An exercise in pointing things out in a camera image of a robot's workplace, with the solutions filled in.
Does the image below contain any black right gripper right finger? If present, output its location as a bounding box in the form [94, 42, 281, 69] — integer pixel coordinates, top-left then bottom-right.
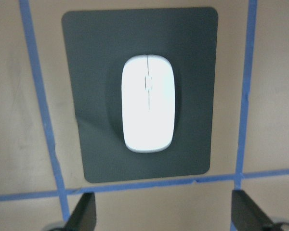
[231, 190, 279, 231]

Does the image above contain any black mousepad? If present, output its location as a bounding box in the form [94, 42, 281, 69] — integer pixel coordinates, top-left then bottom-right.
[62, 7, 218, 183]

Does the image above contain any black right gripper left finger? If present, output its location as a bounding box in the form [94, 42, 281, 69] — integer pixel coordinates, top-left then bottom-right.
[64, 192, 96, 231]

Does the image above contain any white computer mouse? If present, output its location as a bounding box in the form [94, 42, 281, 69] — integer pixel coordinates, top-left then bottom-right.
[121, 54, 175, 153]

